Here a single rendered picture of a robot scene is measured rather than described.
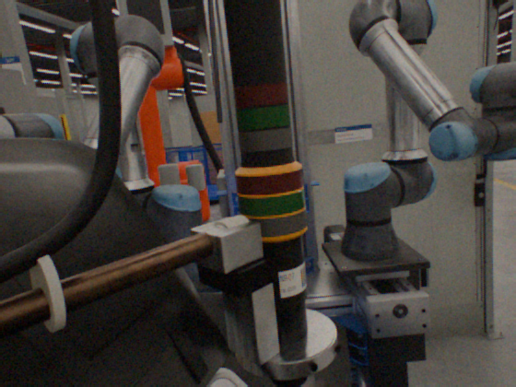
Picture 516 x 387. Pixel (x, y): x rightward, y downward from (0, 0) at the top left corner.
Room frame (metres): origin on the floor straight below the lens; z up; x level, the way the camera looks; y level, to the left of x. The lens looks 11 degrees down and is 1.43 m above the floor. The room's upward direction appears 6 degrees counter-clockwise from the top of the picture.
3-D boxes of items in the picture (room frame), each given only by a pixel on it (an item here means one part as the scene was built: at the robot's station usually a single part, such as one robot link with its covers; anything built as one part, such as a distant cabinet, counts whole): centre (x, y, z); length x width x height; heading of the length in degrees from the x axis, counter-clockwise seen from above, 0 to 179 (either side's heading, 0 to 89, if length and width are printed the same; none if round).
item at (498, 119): (0.86, -0.50, 1.34); 0.11 x 0.08 x 0.11; 118
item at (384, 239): (1.04, -0.28, 1.09); 0.15 x 0.15 x 0.10
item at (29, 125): (0.84, 0.45, 1.43); 0.11 x 0.08 x 0.09; 156
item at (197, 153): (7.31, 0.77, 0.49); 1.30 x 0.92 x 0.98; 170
